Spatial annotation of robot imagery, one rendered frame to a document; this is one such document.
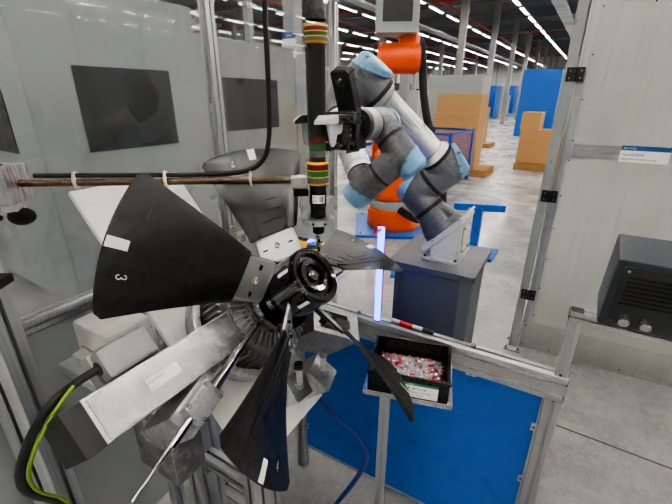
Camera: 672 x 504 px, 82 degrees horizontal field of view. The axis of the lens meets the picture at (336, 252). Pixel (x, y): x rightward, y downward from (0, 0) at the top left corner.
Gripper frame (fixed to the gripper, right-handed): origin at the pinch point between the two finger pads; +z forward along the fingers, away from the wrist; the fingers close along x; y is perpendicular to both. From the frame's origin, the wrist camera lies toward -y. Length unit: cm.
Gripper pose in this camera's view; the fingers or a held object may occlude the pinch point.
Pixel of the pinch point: (308, 118)
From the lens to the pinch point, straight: 76.7
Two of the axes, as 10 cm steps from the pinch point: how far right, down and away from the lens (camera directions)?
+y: 0.0, 9.3, 3.6
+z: -5.4, 3.1, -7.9
